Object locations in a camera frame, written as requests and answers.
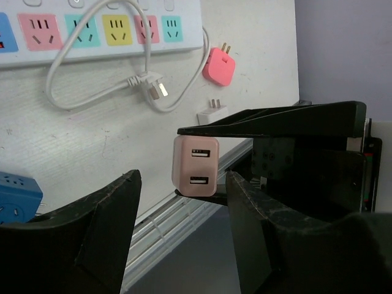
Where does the white multicolour power strip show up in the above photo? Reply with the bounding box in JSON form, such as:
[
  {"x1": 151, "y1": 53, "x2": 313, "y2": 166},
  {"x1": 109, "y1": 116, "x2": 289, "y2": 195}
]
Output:
[{"x1": 1, "y1": 0, "x2": 203, "y2": 69}]

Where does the white charger block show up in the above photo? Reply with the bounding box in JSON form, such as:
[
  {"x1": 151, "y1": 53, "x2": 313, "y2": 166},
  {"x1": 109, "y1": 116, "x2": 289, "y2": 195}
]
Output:
[{"x1": 197, "y1": 99, "x2": 229, "y2": 126}]

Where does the pink flat plug adapter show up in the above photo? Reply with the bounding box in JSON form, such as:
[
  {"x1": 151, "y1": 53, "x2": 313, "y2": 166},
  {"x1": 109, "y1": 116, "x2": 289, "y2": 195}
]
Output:
[{"x1": 202, "y1": 43, "x2": 236, "y2": 87}]

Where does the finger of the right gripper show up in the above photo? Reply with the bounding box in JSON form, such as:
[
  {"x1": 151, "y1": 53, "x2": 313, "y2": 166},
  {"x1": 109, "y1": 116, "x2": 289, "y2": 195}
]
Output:
[
  {"x1": 177, "y1": 101, "x2": 367, "y2": 138},
  {"x1": 175, "y1": 189, "x2": 227, "y2": 206}
]

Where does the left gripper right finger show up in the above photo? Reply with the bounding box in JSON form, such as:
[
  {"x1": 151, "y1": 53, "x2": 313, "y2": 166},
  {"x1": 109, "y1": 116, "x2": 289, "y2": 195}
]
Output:
[{"x1": 225, "y1": 171, "x2": 391, "y2": 293}]

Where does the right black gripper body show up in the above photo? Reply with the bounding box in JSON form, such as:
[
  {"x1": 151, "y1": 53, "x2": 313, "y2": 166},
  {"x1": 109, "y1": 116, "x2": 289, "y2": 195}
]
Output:
[{"x1": 251, "y1": 118, "x2": 382, "y2": 213}]

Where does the pink usb charger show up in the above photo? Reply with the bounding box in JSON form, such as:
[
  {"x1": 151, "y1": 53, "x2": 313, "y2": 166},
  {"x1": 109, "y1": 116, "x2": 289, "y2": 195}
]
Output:
[{"x1": 171, "y1": 135, "x2": 219, "y2": 197}]

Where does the blue cube plug adapter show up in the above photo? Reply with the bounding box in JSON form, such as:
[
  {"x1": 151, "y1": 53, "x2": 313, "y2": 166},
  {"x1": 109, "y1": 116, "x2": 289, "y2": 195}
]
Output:
[{"x1": 0, "y1": 172, "x2": 43, "y2": 224}]

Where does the white power strip cable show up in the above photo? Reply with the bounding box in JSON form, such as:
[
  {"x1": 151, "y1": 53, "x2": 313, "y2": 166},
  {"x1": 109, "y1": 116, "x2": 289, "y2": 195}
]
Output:
[{"x1": 45, "y1": 0, "x2": 212, "y2": 113}]

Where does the aluminium frame rail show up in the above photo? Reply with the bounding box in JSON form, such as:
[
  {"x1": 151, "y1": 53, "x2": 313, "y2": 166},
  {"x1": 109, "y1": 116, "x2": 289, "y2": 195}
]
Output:
[{"x1": 121, "y1": 137, "x2": 255, "y2": 290}]

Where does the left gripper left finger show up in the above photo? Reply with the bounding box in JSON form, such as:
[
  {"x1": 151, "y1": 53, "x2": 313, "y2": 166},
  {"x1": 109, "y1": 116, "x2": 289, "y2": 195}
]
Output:
[{"x1": 1, "y1": 170, "x2": 141, "y2": 293}]

